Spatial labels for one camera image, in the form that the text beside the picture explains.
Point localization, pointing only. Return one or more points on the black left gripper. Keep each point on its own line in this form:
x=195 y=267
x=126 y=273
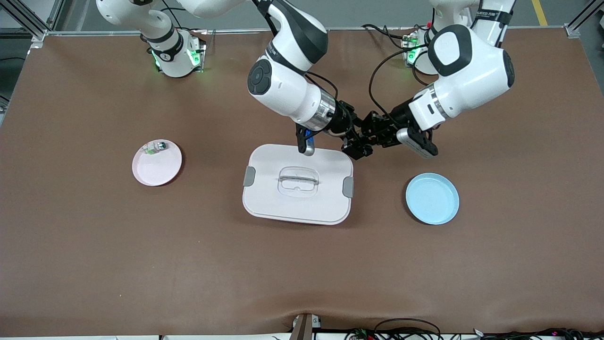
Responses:
x=395 y=118

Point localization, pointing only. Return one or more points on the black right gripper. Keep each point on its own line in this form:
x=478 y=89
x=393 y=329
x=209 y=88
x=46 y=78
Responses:
x=343 y=121

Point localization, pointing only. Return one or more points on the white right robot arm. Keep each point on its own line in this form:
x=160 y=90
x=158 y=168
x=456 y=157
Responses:
x=283 y=89

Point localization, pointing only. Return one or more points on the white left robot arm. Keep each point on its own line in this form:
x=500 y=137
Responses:
x=472 y=80

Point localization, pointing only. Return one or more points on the white lidded storage box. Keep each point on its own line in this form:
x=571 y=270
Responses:
x=283 y=208

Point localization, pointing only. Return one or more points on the light blue round plate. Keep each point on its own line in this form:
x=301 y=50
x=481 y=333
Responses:
x=432 y=198

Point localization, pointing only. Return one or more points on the pink round plate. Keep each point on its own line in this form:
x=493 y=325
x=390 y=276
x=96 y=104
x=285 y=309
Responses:
x=158 y=170

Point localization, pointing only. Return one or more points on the white green circuit breaker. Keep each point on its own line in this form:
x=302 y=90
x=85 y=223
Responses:
x=155 y=148

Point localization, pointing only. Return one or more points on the metal table edge rail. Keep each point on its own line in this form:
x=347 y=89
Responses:
x=226 y=30

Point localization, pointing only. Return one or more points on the metal table edge bracket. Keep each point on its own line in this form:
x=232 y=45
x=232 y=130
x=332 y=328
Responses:
x=304 y=328

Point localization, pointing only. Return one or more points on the aluminium frame profile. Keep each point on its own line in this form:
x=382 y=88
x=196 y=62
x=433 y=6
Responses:
x=585 y=18
x=29 y=21

